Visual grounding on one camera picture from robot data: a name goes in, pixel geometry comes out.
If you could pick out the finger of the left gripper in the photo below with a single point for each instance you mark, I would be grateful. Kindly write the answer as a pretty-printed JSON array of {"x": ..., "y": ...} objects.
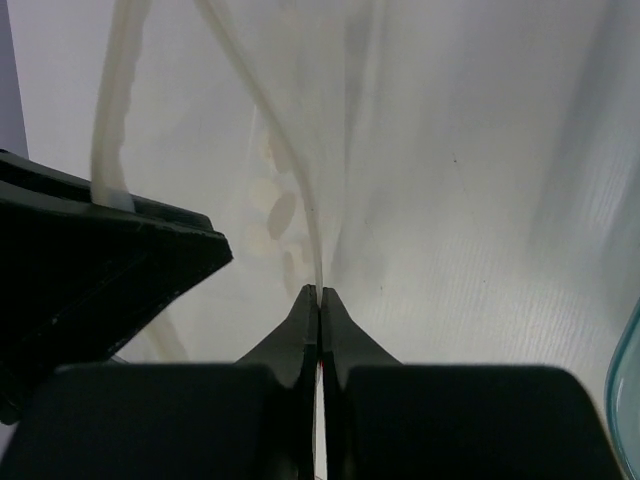
[{"x": 79, "y": 280}]

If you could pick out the teal plastic tray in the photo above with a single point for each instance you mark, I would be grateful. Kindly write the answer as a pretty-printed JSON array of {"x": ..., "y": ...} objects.
[{"x": 622, "y": 397}]

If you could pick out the clear dotted zip bag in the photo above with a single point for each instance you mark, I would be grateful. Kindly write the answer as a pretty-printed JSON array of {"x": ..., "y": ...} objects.
[{"x": 465, "y": 174}]

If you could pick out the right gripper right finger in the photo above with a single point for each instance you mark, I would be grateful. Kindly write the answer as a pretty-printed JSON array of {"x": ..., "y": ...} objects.
[{"x": 390, "y": 420}]

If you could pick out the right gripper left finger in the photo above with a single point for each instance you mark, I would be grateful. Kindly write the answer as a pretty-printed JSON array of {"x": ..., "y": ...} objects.
[{"x": 251, "y": 419}]

